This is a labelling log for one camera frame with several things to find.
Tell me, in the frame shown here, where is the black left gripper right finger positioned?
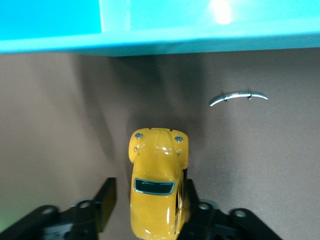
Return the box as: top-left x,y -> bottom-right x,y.
177,177 -> 285,240

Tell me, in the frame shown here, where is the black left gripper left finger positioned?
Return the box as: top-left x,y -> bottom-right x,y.
0,176 -> 118,240

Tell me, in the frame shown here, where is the yellow beetle toy car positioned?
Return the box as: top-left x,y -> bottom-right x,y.
128,127 -> 190,240

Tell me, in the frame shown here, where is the small chrome toy bumper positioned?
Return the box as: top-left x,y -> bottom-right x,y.
208,91 -> 269,108

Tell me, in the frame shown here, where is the teal plastic storage box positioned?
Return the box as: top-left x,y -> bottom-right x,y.
0,0 -> 320,58

